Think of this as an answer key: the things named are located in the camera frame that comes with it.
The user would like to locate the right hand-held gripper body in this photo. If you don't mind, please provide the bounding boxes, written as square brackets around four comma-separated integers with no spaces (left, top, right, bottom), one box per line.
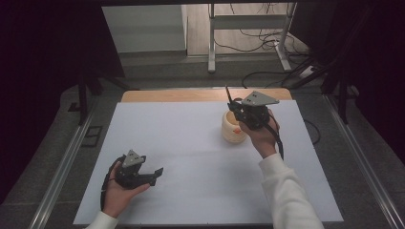
[236,90,281,132]

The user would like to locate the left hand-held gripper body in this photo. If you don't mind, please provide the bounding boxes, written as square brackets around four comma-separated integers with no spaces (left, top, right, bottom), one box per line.
[114,149,158,191]

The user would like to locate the cream ceramic pen holder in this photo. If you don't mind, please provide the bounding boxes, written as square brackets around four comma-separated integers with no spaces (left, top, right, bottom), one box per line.
[221,109,248,144]

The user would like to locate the person's right hand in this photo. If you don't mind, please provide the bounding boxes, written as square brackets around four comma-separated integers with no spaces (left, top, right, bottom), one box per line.
[239,109,281,159]

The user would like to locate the person's left hand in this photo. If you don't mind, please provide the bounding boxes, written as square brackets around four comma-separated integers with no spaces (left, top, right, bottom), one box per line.
[101,160,152,219]

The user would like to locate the white table cover sheet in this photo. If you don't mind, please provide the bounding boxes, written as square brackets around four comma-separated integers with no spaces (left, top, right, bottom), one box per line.
[73,99,345,226]

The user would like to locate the wooden table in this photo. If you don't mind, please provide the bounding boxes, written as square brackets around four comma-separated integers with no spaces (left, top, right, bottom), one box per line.
[120,88,293,104]

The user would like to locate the white power strip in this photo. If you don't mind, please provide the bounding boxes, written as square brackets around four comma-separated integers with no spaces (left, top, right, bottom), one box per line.
[298,64,317,79]

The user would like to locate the black tripod stand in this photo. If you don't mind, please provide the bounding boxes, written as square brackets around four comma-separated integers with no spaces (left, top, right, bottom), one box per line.
[67,61,130,126]
[320,61,361,126]

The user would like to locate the white panel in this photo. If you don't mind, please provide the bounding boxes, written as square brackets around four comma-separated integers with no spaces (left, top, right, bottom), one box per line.
[100,4,189,54]

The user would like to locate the dark curtain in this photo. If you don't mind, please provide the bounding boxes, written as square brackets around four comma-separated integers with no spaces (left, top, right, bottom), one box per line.
[288,0,405,167]
[0,0,126,205]

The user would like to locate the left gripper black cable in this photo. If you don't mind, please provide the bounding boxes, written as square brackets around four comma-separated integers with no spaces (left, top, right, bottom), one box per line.
[99,155,127,212]

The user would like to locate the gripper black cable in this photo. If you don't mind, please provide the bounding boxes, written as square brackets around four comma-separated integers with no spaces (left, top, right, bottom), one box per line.
[263,114,285,160]
[99,155,127,212]

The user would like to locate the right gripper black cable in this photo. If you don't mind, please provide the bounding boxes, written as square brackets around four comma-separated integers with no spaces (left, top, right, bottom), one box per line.
[263,114,285,160]

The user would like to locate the black cable beside table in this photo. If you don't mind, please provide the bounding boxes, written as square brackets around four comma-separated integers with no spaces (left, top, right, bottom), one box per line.
[303,118,322,146]

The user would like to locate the black floor cables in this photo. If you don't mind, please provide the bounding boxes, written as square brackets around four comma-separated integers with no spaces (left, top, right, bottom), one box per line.
[212,2,310,58]

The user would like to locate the metal floor rail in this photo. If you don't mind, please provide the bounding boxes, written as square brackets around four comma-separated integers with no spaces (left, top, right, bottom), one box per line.
[322,94,405,229]
[28,97,100,229]

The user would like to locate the white metal stand frame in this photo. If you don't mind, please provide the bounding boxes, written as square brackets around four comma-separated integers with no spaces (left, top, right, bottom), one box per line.
[206,2,298,74]

